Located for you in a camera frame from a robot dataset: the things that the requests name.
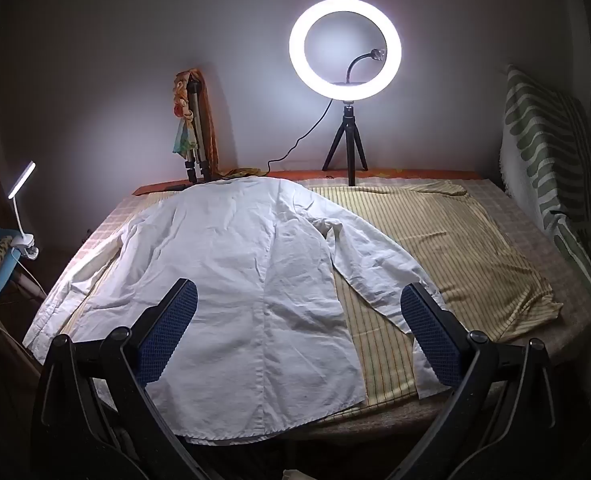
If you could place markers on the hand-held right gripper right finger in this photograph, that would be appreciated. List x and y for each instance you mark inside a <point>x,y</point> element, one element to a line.
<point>433,340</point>

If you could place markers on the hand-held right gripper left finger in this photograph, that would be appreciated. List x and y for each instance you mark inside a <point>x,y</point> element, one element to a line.
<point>168,330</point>

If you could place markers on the white long-sleeved shirt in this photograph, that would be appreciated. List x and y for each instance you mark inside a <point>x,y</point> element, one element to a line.
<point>235,270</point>

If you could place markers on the yellow striped cloth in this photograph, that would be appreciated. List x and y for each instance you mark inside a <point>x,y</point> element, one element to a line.
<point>425,240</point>

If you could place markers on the pale checked bedsheet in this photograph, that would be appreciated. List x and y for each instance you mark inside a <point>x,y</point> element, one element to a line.
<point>525,220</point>

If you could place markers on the orange floral sheet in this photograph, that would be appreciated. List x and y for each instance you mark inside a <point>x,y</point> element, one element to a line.
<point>415,174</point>

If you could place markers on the blue chair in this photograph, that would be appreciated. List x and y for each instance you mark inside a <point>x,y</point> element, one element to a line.
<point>5,270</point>

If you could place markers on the folded silver tripod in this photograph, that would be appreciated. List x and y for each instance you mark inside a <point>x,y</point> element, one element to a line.
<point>195,125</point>

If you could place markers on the white clip lamp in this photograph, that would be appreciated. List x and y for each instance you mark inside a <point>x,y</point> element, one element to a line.
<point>22,180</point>

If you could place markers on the green white striped blanket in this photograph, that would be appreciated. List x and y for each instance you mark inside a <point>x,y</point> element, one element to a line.
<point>540,150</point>

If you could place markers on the folded tripod with colourful scarf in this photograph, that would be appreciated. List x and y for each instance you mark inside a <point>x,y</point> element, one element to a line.
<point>180,95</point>

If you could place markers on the black gooseneck phone holder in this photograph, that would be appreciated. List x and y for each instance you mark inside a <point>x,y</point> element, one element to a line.
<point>356,60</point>

